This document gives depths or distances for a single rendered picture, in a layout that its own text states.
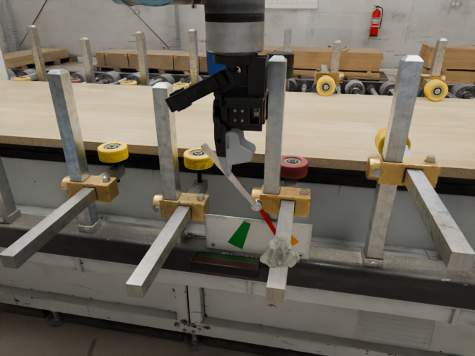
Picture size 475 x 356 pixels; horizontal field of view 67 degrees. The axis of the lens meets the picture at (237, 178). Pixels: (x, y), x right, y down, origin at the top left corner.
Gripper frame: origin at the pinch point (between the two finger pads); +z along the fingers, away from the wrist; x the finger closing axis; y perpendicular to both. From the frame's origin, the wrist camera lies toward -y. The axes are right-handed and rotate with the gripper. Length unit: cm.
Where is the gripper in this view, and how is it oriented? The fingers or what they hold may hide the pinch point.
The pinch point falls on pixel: (224, 168)
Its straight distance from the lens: 65.6
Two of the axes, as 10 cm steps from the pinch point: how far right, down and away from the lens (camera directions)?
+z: 0.0, 9.0, 4.3
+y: 9.8, 0.9, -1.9
